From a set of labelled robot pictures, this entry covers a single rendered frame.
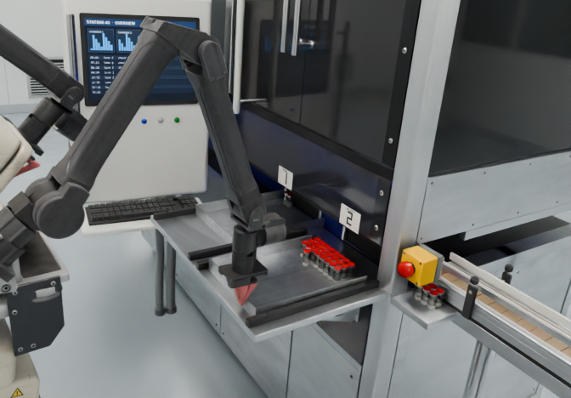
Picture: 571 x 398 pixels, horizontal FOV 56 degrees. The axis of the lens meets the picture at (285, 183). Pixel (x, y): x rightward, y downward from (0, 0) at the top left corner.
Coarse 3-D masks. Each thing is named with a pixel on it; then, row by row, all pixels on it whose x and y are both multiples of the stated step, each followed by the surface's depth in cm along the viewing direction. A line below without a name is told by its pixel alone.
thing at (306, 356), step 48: (528, 240) 179; (192, 288) 265; (528, 288) 182; (240, 336) 224; (288, 336) 190; (432, 336) 160; (288, 384) 194; (336, 384) 168; (432, 384) 170; (528, 384) 211
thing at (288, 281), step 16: (288, 240) 158; (304, 240) 161; (224, 256) 147; (272, 256) 155; (288, 256) 156; (272, 272) 146; (288, 272) 147; (304, 272) 148; (320, 272) 148; (256, 288) 138; (272, 288) 139; (288, 288) 140; (304, 288) 140; (320, 288) 135; (336, 288) 138; (256, 304) 132; (272, 304) 127; (288, 304) 130
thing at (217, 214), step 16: (272, 192) 192; (208, 208) 180; (224, 208) 183; (272, 208) 186; (288, 208) 187; (208, 224) 170; (224, 224) 172; (288, 224) 176; (304, 224) 171; (320, 224) 174; (224, 240) 161
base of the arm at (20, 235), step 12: (0, 216) 88; (12, 216) 87; (0, 228) 87; (12, 228) 87; (24, 228) 88; (0, 240) 86; (12, 240) 87; (24, 240) 89; (0, 252) 86; (12, 252) 88; (24, 252) 91; (0, 264) 86; (0, 276) 86; (12, 276) 87
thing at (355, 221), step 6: (342, 204) 152; (342, 210) 152; (348, 210) 150; (342, 216) 153; (348, 216) 150; (354, 216) 148; (342, 222) 153; (348, 222) 151; (354, 222) 148; (354, 228) 149
